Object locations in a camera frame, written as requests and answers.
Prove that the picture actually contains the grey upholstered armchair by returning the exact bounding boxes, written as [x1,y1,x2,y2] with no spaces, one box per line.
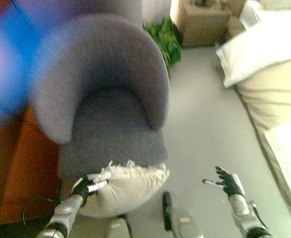
[30,12,171,189]

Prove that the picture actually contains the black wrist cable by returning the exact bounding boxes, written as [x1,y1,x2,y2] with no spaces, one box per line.
[22,197,61,233]

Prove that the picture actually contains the cream bed blanket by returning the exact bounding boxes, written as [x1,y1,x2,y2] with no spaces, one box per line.
[235,57,291,131]

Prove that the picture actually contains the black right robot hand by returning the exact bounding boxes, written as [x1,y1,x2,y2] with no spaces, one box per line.
[202,166,245,198]

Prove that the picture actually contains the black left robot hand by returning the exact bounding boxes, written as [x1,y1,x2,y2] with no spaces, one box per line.
[71,174,109,207]

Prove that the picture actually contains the silver left robot leg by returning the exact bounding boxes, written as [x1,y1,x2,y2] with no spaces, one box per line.
[103,214,132,238]

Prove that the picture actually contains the beige upholstered bed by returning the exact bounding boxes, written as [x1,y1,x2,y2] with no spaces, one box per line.
[214,0,291,224]

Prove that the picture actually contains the white curtain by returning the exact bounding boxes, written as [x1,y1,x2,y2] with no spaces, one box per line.
[141,0,172,24]

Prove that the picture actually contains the green potted plant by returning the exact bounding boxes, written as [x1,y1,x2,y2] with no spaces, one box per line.
[143,17,183,75]

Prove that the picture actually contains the brown wooden cabinet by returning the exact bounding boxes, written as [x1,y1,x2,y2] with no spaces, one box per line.
[0,0,63,225]

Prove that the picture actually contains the beige tasselled throw pillow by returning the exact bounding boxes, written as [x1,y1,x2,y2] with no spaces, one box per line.
[80,160,171,218]

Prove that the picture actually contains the white pillow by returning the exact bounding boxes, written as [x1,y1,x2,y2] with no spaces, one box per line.
[215,9,291,88]

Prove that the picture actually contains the beige wooden nightstand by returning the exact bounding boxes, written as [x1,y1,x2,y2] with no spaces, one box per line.
[178,0,232,48]

